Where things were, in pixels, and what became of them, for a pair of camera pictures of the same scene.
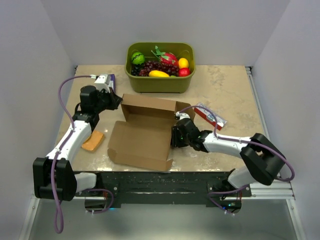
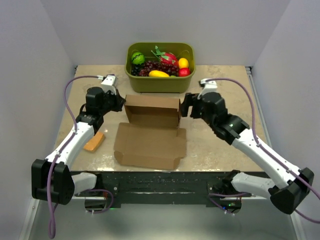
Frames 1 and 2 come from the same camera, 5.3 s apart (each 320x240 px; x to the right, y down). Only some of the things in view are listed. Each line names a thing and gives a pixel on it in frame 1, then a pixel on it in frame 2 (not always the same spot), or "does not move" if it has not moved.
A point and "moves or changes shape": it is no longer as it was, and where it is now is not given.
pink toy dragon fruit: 166,58 does not move
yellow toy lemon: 183,63 does not move
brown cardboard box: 143,138 moves or changes shape
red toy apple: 184,71 does not move
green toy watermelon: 138,58 does not move
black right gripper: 174,141 -> 187,102
